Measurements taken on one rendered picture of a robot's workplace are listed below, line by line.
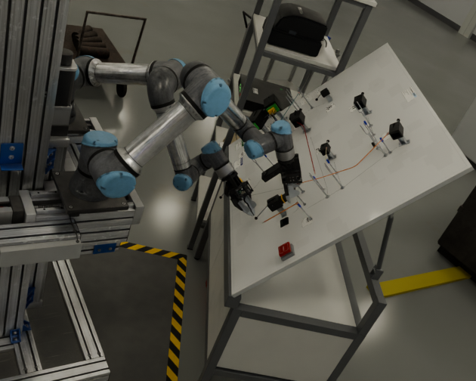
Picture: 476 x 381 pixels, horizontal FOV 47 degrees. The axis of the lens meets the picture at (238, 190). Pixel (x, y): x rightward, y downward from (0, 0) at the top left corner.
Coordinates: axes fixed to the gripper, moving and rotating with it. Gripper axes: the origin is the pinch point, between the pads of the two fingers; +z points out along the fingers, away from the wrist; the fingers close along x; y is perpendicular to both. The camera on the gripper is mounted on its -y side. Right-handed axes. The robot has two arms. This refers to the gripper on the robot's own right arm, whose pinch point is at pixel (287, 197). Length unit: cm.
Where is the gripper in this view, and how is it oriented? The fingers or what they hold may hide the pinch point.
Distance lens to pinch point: 233.8
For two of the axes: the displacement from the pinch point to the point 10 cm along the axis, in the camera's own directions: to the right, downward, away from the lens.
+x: 0.2, -5.8, 8.1
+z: 1.9, 8.0, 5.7
